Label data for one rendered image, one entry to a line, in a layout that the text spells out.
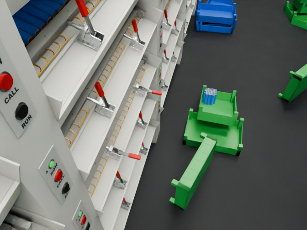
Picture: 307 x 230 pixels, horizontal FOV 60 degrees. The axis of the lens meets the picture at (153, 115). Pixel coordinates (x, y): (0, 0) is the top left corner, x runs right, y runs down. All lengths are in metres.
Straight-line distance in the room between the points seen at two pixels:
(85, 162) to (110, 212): 0.38
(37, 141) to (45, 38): 0.18
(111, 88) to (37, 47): 0.28
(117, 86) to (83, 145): 0.19
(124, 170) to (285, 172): 0.86
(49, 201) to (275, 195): 1.16
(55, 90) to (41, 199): 0.16
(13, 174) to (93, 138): 0.28
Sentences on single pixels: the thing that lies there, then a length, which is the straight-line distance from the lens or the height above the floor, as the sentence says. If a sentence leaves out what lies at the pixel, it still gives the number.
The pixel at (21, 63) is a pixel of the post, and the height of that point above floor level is 1.02.
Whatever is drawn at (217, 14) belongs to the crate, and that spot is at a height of 0.08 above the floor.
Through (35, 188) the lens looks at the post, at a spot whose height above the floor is 0.87.
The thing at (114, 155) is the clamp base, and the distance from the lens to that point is 0.78.
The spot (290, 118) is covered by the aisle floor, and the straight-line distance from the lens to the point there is 1.76.
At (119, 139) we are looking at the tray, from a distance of 0.82.
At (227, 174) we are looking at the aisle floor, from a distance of 1.41.
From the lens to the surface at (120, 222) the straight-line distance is 1.11.
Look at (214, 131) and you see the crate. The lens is 1.54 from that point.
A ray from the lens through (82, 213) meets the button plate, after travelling 0.59.
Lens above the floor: 1.20
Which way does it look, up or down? 49 degrees down
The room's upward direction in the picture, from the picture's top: straight up
